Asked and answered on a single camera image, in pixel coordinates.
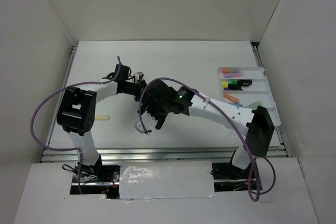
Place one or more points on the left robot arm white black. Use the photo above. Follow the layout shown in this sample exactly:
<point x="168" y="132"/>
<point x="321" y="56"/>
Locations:
<point x="76" y="113"/>

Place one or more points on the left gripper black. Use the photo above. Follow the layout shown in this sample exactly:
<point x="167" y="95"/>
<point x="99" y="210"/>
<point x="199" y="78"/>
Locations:
<point x="141" y="85"/>

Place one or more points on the pink translucent highlighter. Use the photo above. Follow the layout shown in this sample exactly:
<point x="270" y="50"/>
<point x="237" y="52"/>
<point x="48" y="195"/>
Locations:
<point x="233" y="74"/>

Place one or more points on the aluminium frame rail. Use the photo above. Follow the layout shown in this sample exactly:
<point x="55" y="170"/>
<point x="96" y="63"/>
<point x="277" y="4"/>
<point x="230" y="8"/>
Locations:
<point x="126" y="154"/>

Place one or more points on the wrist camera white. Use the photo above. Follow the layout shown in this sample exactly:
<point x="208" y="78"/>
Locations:
<point x="146" y="125"/>
<point x="138" y="76"/>

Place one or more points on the pale green highlighter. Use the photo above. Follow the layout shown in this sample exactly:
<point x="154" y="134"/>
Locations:
<point x="254" y="105"/>

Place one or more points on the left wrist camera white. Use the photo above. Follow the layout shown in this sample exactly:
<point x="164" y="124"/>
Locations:
<point x="138" y="76"/>

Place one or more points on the pale yellow highlighter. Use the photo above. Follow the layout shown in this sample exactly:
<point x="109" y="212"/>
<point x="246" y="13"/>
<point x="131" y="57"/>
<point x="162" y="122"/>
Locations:
<point x="102" y="118"/>

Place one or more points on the purple black highlighter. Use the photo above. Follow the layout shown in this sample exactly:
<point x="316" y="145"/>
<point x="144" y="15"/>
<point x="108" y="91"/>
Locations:
<point x="234" y="87"/>

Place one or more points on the white compartment tray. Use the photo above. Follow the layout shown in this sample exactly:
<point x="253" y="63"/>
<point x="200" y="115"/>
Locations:
<point x="259" y="90"/>

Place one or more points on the green black highlighter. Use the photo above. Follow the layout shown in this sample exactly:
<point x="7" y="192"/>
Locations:
<point x="236" y="82"/>

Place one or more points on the blue translucent highlighter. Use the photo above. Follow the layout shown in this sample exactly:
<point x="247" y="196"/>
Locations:
<point x="237" y="105"/>

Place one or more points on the orange translucent highlighter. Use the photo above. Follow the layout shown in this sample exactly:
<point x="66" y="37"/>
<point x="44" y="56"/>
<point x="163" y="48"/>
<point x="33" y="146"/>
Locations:
<point x="231" y="98"/>

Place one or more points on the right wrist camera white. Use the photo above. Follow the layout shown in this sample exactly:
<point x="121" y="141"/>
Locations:
<point x="146" y="125"/>

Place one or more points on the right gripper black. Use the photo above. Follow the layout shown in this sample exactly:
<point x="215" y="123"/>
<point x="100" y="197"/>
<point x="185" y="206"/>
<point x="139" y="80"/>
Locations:
<point x="150" y="100"/>

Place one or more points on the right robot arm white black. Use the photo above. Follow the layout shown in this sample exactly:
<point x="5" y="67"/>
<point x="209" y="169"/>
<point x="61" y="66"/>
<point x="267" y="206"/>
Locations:
<point x="254" y="127"/>

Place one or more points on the pink black highlighter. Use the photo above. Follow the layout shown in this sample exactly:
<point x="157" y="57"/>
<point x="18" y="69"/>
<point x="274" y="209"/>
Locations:
<point x="244" y="84"/>

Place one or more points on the white foil cover panel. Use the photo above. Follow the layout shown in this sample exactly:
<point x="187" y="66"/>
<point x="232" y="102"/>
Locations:
<point x="156" y="180"/>

